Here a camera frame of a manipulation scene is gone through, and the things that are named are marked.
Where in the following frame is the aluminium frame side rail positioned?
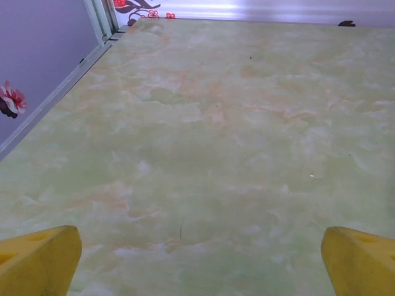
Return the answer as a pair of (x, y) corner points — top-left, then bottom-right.
(0, 26), (132, 162)

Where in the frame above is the aluminium frame corner post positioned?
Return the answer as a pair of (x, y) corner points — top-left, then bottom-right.
(83, 0), (120, 47)

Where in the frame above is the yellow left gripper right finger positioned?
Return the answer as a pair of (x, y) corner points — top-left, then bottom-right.
(320, 226), (395, 296)

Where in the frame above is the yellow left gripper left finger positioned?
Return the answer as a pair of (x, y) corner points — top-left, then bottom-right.
(0, 225), (83, 296)

